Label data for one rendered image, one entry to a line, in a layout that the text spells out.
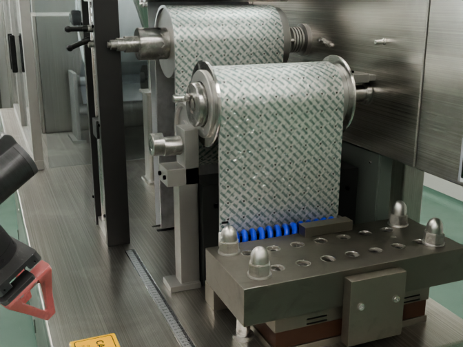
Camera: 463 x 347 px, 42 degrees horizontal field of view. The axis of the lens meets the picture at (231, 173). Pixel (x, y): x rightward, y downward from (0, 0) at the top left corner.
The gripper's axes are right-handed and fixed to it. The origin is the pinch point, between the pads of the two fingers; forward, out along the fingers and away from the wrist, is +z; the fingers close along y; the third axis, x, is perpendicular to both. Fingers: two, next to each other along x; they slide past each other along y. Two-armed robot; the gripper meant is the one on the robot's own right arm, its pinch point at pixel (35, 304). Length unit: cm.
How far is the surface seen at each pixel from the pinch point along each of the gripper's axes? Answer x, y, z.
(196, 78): -45.1, 9.9, -2.6
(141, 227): -36, 42, 37
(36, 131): -49, 104, 30
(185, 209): -31.5, 10.9, 16.7
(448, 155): -57, -27, 17
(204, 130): -39.6, 6.3, 3.9
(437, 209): -257, 106, 266
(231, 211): -33.9, 1.2, 16.2
